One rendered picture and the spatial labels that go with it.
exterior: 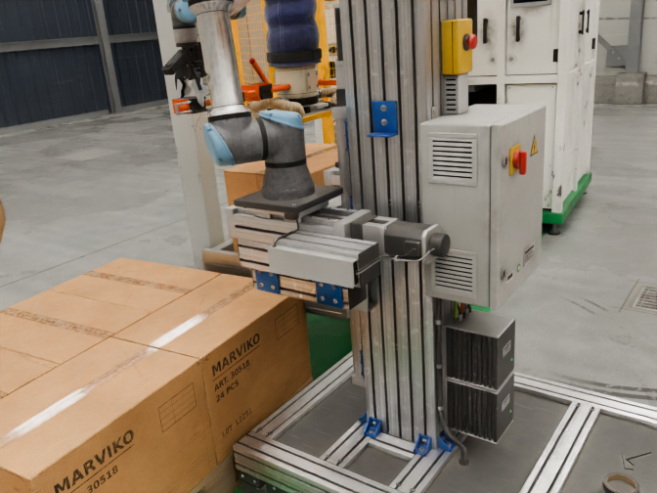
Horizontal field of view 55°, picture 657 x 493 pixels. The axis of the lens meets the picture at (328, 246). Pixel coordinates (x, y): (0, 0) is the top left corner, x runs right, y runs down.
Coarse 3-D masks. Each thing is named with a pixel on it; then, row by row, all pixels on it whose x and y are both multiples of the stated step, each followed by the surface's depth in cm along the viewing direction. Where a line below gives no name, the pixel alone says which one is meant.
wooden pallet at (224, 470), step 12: (228, 456) 211; (216, 468) 206; (228, 468) 212; (204, 480) 201; (216, 480) 207; (228, 480) 212; (240, 480) 218; (192, 492) 196; (204, 492) 203; (216, 492) 207; (228, 492) 213
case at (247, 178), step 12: (312, 144) 300; (324, 144) 297; (336, 144) 295; (312, 156) 273; (324, 156) 271; (336, 156) 269; (240, 168) 259; (252, 168) 257; (264, 168) 255; (312, 168) 248; (324, 168) 248; (228, 180) 259; (240, 180) 255; (252, 180) 251; (228, 192) 261; (240, 192) 257; (252, 192) 253; (228, 204) 263
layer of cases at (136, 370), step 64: (0, 320) 233; (64, 320) 229; (128, 320) 224; (192, 320) 220; (256, 320) 217; (0, 384) 188; (64, 384) 185; (128, 384) 182; (192, 384) 192; (256, 384) 221; (0, 448) 158; (64, 448) 156; (128, 448) 172; (192, 448) 195
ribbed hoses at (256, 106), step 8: (328, 88) 274; (328, 96) 274; (256, 104) 251; (264, 104) 250; (272, 104) 247; (280, 104) 245; (288, 104) 244; (296, 104) 245; (336, 104) 267; (304, 112) 250
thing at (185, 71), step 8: (184, 48) 210; (192, 48) 211; (200, 48) 213; (192, 56) 211; (200, 56) 214; (184, 64) 210; (192, 64) 209; (200, 64) 212; (184, 72) 211; (192, 72) 209; (200, 72) 214
